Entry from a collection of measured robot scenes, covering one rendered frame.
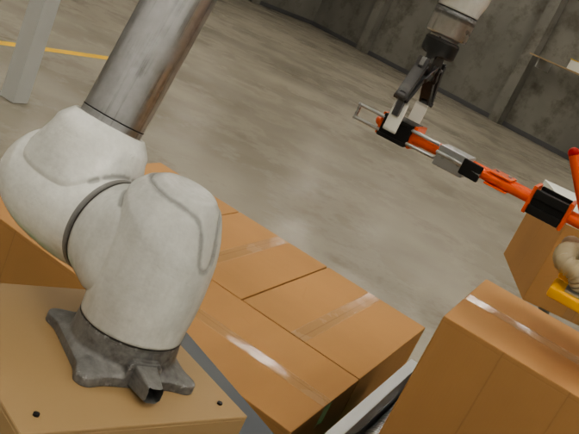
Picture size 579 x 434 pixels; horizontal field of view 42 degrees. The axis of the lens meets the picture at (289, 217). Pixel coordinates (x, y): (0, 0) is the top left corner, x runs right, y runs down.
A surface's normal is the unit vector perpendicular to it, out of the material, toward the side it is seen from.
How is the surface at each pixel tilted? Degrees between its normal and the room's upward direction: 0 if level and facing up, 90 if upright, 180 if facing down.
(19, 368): 5
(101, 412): 5
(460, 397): 90
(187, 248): 72
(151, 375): 5
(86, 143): 65
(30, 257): 90
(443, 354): 90
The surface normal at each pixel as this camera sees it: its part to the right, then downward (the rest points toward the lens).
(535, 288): -0.15, 0.26
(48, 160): -0.38, -0.22
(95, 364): 0.36, -0.82
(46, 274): -0.45, 0.10
